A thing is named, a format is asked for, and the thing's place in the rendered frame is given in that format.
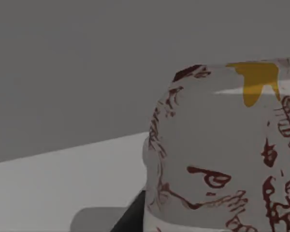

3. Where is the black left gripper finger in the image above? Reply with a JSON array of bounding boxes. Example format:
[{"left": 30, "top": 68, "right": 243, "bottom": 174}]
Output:
[{"left": 110, "top": 189, "right": 148, "bottom": 232}]

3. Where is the white cup with red print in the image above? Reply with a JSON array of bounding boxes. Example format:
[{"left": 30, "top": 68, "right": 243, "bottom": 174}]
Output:
[{"left": 142, "top": 57, "right": 290, "bottom": 232}]

